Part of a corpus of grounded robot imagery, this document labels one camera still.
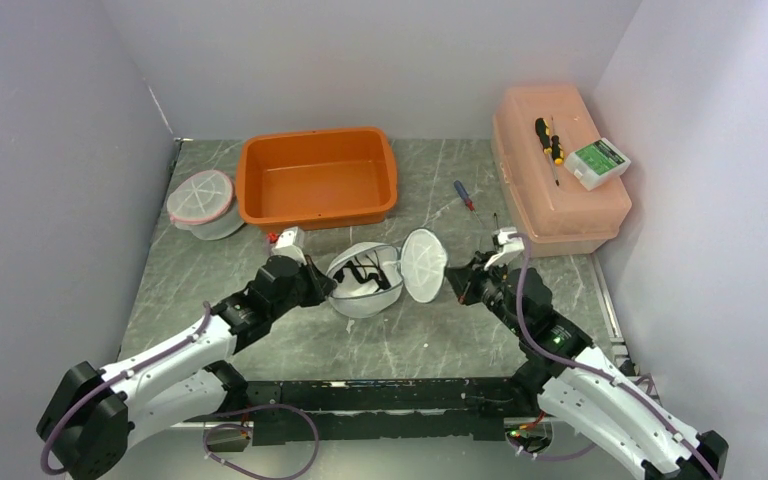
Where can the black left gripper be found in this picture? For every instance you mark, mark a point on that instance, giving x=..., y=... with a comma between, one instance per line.
x=321, y=285

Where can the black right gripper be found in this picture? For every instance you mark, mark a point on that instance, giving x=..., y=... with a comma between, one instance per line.
x=465, y=280

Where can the white mesh blue-zip laundry bag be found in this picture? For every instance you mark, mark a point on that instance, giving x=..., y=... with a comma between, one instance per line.
x=416, y=267

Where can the black white bra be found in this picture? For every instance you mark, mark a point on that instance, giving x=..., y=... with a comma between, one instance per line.
x=363, y=273

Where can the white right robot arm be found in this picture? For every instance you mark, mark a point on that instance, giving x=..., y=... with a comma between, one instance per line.
x=567, y=376

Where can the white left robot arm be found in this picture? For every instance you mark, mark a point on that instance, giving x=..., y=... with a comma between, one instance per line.
x=97, y=414

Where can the white mesh pink-zip laundry bag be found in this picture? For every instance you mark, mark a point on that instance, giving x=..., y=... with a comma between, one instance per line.
x=205, y=205

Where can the blue red screwdriver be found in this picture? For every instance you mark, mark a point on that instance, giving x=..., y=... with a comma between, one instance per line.
x=464, y=195

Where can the orange plastic tub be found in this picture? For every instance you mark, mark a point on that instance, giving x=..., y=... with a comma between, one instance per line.
x=318, y=179

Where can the thin black yellow screwdriver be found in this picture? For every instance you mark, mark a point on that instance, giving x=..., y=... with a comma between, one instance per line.
x=556, y=149

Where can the translucent pink storage box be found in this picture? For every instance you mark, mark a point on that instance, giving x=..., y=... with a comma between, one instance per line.
x=545, y=201

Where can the large black yellow screwdriver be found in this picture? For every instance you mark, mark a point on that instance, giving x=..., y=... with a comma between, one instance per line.
x=543, y=132

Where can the white green small box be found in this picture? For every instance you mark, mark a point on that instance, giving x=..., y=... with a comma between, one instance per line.
x=597, y=163

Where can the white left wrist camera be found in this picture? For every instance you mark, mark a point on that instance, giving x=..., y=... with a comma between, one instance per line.
x=289, y=243

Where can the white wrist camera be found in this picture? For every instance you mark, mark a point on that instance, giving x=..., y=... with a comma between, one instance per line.
x=289, y=243
x=509, y=244

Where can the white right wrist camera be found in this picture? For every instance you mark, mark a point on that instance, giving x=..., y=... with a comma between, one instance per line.
x=509, y=244

